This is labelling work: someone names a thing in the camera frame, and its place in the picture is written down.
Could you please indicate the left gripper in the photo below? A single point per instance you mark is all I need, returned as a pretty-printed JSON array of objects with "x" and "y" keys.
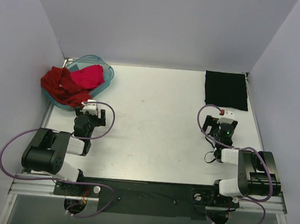
[{"x": 102, "y": 117}]

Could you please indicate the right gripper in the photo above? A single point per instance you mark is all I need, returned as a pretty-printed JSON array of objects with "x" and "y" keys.
[{"x": 209, "y": 122}]

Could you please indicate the bright pink-red t shirt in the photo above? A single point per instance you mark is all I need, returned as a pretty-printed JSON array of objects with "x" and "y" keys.
[{"x": 89, "y": 78}]

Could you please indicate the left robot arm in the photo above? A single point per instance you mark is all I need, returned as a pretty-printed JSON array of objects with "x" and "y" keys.
[{"x": 47, "y": 149}]

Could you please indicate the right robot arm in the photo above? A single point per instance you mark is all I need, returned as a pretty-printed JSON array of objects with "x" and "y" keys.
[{"x": 256, "y": 171}]

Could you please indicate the folded black t shirt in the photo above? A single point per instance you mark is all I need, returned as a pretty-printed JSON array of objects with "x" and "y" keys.
[{"x": 227, "y": 90}]

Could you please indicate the dark red t shirt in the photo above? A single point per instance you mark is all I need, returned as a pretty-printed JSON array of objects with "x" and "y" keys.
[{"x": 60, "y": 86}]

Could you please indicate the blue plastic tub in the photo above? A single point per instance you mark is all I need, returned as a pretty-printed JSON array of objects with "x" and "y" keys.
[{"x": 81, "y": 63}]

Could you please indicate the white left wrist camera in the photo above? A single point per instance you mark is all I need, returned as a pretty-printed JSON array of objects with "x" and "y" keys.
[{"x": 89, "y": 107}]

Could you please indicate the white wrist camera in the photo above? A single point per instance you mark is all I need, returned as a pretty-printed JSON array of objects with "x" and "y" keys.
[
  {"x": 227, "y": 116},
  {"x": 89, "y": 107}
]

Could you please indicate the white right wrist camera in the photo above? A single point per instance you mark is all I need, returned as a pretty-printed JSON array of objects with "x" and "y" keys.
[{"x": 227, "y": 116}]

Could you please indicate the aluminium frame rail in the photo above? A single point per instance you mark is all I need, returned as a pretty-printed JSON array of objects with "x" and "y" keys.
[{"x": 32, "y": 185}]

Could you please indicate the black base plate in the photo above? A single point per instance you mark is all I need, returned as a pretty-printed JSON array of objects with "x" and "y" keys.
[{"x": 151, "y": 198}]

